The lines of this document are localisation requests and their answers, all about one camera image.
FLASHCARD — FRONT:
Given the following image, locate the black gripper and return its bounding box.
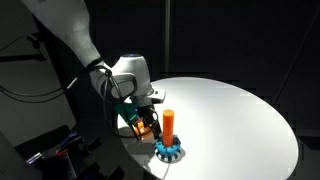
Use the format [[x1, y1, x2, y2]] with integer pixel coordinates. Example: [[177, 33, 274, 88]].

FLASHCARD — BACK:
[[131, 96, 164, 141]]

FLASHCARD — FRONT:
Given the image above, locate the orange toy rod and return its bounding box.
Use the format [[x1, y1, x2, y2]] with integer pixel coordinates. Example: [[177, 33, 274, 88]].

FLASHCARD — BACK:
[[162, 109, 175, 148]]

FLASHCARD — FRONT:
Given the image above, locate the blue striped rod base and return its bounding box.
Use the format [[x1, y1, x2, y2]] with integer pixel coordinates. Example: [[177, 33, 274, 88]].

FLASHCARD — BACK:
[[154, 134, 184, 164]]

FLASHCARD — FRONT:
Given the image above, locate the purple clamp bar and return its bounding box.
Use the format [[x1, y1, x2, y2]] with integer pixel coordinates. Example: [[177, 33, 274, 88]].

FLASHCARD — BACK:
[[56, 131, 81, 150]]

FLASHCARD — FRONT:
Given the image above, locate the teal wrist camera bracket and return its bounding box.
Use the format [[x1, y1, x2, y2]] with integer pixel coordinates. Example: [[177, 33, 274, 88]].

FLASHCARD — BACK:
[[114, 102, 140, 125]]

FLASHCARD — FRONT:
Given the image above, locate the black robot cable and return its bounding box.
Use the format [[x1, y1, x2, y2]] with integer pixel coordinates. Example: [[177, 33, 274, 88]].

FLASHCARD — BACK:
[[84, 64, 141, 140]]

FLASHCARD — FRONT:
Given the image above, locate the thin black cable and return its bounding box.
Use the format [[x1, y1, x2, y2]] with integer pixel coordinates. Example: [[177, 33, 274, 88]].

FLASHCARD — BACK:
[[0, 75, 80, 104]]

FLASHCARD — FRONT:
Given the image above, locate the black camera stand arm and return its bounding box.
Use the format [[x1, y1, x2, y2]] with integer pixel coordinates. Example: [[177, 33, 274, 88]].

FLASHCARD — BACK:
[[0, 32, 48, 64]]

